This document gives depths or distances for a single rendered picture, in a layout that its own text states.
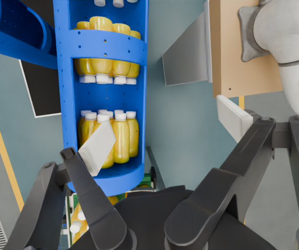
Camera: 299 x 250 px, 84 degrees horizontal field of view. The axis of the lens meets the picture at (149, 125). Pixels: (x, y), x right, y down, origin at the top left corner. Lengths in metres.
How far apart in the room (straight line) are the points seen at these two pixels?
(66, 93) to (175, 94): 1.36
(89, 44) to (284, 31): 0.51
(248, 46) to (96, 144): 0.66
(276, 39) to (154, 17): 1.35
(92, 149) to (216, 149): 1.94
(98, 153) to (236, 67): 0.65
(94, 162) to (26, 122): 1.84
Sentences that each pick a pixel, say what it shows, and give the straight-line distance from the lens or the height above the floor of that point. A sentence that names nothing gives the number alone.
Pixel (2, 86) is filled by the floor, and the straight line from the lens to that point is 2.05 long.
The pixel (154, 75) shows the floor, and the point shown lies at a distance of 1.72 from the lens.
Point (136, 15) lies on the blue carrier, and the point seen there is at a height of 1.01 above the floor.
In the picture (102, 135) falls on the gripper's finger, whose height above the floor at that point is 1.52.
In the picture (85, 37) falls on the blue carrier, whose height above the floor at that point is 1.23.
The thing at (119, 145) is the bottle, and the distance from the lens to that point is 0.60.
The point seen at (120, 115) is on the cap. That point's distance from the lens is 0.59.
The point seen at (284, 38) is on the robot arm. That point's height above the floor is 1.26.
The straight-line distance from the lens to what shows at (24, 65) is 1.78.
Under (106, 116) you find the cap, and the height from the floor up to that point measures 1.15.
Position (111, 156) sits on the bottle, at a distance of 0.59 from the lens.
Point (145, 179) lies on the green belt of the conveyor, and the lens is 0.93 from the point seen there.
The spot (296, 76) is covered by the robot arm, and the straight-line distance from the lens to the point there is 0.65.
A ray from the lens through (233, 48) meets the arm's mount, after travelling 0.75.
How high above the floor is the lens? 1.70
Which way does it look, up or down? 77 degrees down
